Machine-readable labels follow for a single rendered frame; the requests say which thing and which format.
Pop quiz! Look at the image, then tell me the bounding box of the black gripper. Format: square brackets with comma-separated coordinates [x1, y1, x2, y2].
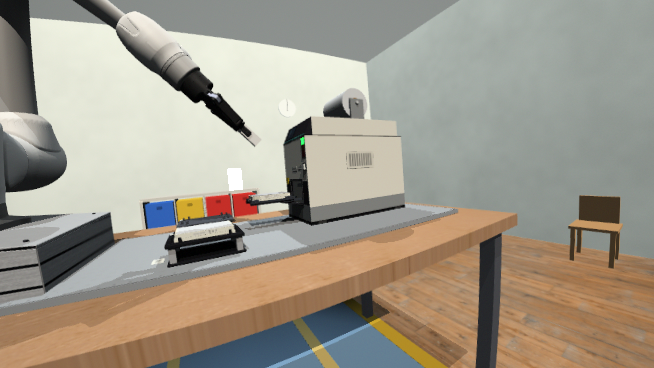
[180, 70, 262, 147]

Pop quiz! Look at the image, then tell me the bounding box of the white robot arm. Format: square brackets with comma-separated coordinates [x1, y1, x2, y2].
[0, 0, 200, 231]

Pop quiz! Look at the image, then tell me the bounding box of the white cylinder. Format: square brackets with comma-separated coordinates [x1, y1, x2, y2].
[323, 88, 367, 118]

